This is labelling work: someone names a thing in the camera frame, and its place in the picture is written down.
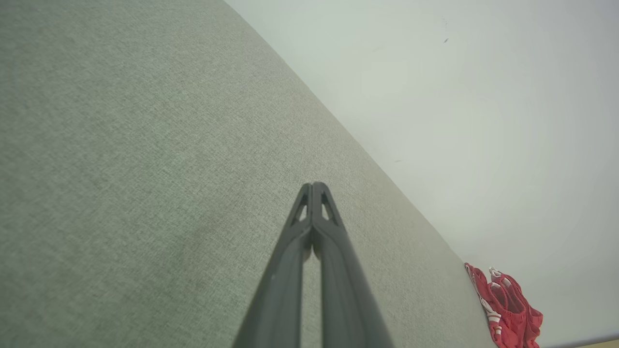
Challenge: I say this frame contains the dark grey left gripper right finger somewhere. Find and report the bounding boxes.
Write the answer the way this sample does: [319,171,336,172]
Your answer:
[312,182,395,348]

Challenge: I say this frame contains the grey fabric sofa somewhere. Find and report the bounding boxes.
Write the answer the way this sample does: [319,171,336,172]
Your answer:
[0,0,497,348]

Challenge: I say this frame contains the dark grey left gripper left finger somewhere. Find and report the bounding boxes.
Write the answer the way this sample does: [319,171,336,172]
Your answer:
[232,183,315,348]

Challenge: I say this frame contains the red shorts white stripes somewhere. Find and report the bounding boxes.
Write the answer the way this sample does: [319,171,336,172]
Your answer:
[488,267,544,348]

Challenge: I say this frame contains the red basketball jersey white trim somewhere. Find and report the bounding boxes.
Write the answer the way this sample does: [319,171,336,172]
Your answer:
[464,262,506,348]

